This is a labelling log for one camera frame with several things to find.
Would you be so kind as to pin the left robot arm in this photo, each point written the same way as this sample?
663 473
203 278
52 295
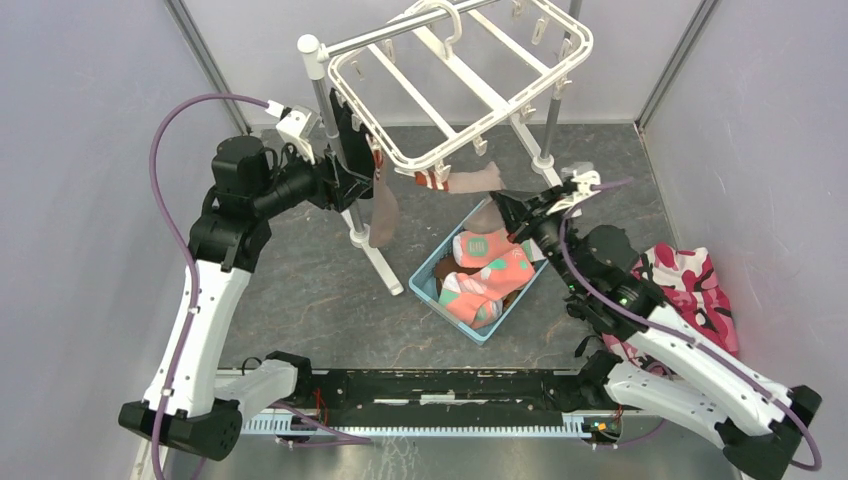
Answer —
182 408

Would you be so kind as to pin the pink camouflage cloth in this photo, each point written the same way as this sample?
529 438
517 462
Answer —
689 281

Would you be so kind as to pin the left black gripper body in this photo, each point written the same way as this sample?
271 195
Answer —
320 190

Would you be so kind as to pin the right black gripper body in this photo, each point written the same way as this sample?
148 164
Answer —
546 229

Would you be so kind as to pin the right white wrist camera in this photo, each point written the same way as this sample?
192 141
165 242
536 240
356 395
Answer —
585 182

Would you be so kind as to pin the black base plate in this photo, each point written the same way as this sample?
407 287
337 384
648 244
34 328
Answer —
422 398

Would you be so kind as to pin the brown sock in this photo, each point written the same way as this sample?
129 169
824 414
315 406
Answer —
444 267

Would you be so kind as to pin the salmon pink sock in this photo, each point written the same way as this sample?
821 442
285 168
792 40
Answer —
477 299
474 250

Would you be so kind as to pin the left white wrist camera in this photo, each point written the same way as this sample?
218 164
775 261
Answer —
295 125

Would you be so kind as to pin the light blue plastic basket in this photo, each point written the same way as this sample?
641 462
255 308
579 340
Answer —
424 286

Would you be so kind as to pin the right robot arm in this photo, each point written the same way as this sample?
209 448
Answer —
758 424

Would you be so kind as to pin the white sock drying rack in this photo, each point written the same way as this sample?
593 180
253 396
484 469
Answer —
465 73

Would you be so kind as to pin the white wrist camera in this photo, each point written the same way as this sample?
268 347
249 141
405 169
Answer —
585 182
295 125

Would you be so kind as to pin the black sock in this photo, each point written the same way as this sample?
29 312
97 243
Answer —
357 152

